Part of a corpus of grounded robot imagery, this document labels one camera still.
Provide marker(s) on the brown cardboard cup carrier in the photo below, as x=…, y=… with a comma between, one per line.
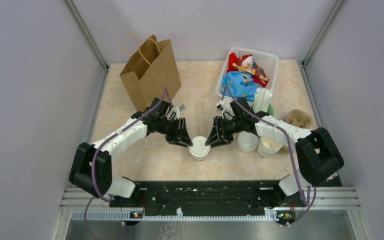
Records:
x=299, y=118

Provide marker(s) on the green straw holder cup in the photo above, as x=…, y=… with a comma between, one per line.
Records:
x=270, y=110

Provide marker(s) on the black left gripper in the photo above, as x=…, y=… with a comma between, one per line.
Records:
x=180, y=137

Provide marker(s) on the stack of white lids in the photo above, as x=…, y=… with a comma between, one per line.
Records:
x=247, y=142

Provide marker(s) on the blue snack packet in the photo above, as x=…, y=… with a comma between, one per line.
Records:
x=240, y=84

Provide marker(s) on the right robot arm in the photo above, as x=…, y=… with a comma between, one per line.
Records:
x=315, y=156

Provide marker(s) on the brown paper bag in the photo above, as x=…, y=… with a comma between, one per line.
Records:
x=150, y=70

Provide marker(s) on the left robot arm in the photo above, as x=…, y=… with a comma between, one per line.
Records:
x=92, y=167

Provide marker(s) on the red snack packet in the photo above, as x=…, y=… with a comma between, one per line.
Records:
x=246, y=64

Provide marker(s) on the stack of paper cups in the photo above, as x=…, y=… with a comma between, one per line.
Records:
x=268, y=147

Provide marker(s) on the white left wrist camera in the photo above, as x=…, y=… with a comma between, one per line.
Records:
x=176, y=110

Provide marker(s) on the white plastic basket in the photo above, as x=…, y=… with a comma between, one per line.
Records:
x=268, y=61

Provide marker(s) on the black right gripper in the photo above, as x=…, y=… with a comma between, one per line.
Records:
x=214, y=139

